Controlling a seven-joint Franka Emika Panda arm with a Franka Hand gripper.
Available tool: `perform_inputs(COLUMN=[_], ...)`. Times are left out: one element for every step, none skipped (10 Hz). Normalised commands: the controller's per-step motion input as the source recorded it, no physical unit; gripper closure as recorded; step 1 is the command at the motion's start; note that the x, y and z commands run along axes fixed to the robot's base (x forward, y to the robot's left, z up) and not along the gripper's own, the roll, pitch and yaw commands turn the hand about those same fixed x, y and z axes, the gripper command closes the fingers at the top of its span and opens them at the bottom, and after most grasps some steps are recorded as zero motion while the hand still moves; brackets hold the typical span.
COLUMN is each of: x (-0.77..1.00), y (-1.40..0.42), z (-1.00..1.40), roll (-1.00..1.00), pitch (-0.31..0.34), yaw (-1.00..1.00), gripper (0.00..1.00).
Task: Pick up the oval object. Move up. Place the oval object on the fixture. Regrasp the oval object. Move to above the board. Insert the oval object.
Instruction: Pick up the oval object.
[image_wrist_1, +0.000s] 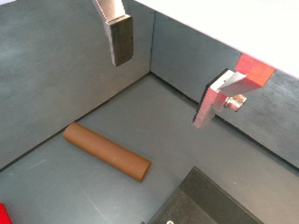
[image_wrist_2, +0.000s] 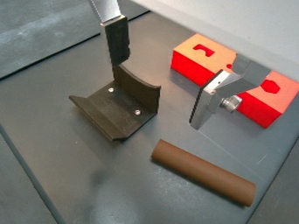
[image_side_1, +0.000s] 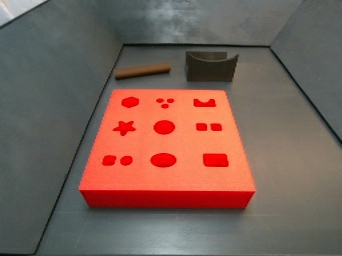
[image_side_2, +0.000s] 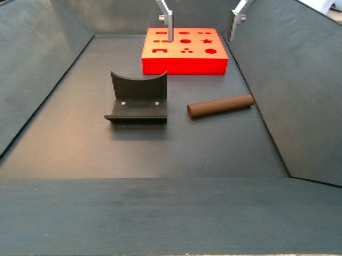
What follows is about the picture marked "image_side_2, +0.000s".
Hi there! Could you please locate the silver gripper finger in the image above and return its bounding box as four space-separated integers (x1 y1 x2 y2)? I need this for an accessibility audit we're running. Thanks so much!
228 0 252 41
155 0 173 42

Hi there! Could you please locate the black curved fixture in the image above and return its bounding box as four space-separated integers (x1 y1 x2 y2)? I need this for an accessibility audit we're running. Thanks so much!
104 73 167 123

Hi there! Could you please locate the red block with shaped holes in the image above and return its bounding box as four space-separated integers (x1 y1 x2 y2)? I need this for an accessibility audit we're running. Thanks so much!
141 28 228 75

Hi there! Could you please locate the brown oval cylinder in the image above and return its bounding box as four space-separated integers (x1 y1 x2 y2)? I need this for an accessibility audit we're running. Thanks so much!
187 94 253 118

